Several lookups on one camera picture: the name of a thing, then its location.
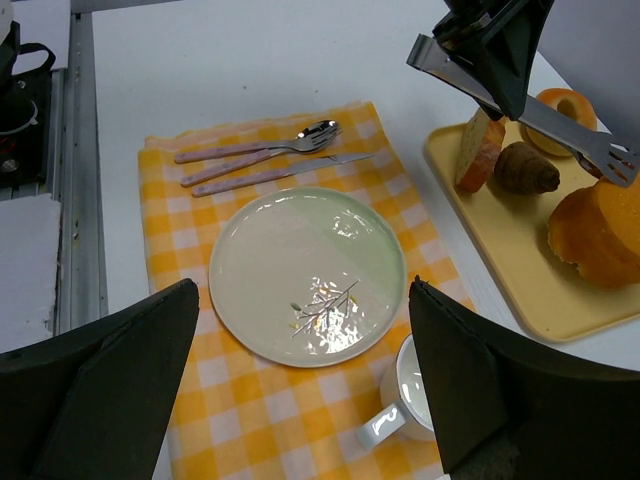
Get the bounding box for pink handled knife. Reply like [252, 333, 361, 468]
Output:
[191, 153, 372, 198]

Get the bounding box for yellow checkered cloth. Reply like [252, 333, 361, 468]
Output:
[138, 101, 471, 479]

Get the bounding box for pink handled spoon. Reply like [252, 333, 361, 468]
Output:
[174, 119, 340, 164]

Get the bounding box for sliced bread loaf piece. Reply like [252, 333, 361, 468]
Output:
[455, 108, 506, 193]

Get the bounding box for pale green ceramic plate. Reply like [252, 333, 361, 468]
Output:
[209, 187, 408, 368]

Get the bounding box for aluminium frame rail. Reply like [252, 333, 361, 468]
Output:
[48, 12, 108, 335]

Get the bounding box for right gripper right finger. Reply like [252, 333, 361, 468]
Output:
[409, 279, 639, 479]

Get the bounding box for brown chocolate croissant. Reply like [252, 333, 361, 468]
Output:
[493, 141, 560, 195]

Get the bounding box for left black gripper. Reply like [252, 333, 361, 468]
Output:
[433, 0, 553, 120]

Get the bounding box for white mug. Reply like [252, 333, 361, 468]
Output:
[356, 334, 436, 450]

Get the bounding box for metal serving tongs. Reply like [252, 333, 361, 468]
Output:
[407, 34, 639, 187]

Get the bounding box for pink handled fork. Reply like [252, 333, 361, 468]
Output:
[181, 128, 341, 187]

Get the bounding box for yellow serving tray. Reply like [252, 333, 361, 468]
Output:
[424, 124, 639, 343]

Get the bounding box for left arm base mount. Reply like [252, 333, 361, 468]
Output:
[0, 21, 56, 188]

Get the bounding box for ring donut bread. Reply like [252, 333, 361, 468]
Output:
[525, 88, 597, 158]

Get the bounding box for tall orange round cake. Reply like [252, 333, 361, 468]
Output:
[547, 179, 639, 289]

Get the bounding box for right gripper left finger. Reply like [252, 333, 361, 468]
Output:
[1, 279, 199, 479]

